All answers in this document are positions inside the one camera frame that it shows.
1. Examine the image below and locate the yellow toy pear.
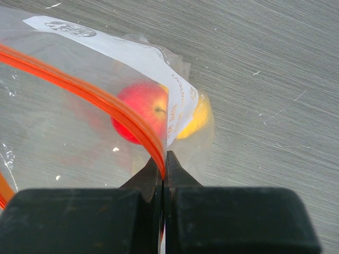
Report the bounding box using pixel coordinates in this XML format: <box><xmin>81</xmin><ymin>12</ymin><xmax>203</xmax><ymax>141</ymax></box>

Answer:
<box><xmin>176</xmin><ymin>88</ymin><xmax>215</xmax><ymax>140</ymax></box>

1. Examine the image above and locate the red toy apple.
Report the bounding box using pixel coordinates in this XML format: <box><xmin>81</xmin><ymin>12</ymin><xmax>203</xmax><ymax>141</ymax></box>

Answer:
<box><xmin>117</xmin><ymin>82</ymin><xmax>168</xmax><ymax>140</ymax></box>

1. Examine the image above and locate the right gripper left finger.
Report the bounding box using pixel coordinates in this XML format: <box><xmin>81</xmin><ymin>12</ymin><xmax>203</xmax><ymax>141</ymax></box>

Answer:
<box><xmin>1</xmin><ymin>159</ymin><xmax>162</xmax><ymax>253</ymax></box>

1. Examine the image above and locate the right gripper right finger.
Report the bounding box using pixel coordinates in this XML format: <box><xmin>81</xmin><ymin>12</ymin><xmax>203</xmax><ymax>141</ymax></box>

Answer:
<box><xmin>164</xmin><ymin>151</ymin><xmax>321</xmax><ymax>253</ymax></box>

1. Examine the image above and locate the clear zip top bag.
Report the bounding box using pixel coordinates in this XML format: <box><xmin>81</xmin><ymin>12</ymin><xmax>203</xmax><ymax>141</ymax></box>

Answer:
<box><xmin>0</xmin><ymin>6</ymin><xmax>215</xmax><ymax>254</ymax></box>

